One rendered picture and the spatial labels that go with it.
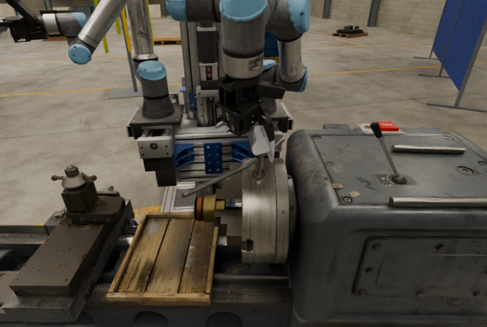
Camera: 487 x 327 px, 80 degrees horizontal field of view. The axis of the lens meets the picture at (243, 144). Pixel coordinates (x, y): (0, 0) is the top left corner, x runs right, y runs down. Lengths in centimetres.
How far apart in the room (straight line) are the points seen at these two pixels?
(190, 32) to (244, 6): 99
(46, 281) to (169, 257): 34
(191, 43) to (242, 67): 96
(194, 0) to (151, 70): 74
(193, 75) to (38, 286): 103
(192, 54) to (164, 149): 49
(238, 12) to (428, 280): 78
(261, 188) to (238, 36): 42
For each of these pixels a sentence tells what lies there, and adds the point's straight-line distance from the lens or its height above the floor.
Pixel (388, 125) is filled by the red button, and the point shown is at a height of 127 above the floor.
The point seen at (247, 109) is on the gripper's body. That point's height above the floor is 147.
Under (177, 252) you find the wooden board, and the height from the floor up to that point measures 88.
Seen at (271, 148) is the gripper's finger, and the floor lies 138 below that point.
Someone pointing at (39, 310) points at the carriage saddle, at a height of 91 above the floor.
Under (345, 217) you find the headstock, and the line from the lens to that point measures 69.
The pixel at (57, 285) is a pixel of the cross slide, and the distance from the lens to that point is 101.
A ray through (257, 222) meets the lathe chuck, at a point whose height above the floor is 115.
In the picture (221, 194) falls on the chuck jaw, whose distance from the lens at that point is 90.
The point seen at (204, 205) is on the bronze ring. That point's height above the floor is 111.
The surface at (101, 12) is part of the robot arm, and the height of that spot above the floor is 160.
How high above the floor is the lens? 168
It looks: 28 degrees down
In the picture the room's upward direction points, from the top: straight up
